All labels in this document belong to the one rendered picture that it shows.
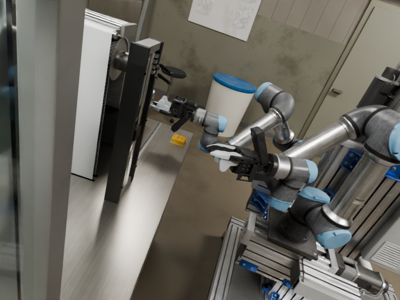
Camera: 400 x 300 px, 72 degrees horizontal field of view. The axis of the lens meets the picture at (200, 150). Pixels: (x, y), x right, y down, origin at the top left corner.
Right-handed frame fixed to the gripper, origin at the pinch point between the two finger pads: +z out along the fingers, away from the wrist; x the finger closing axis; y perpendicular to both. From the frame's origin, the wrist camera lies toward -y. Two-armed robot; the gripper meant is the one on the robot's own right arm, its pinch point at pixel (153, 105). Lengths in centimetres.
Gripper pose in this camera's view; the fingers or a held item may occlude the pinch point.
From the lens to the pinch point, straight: 134.0
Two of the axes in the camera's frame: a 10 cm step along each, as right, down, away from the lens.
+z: -9.5, -3.2, -0.2
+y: 2.9, -8.2, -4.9
